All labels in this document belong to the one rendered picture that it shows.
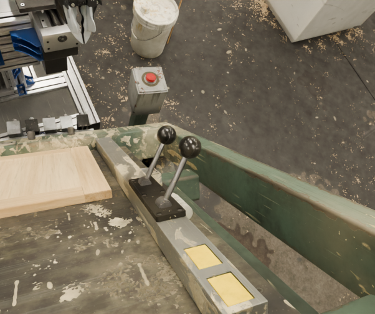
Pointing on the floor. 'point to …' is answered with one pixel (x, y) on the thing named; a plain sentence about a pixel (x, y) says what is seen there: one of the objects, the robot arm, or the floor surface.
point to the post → (137, 119)
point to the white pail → (152, 25)
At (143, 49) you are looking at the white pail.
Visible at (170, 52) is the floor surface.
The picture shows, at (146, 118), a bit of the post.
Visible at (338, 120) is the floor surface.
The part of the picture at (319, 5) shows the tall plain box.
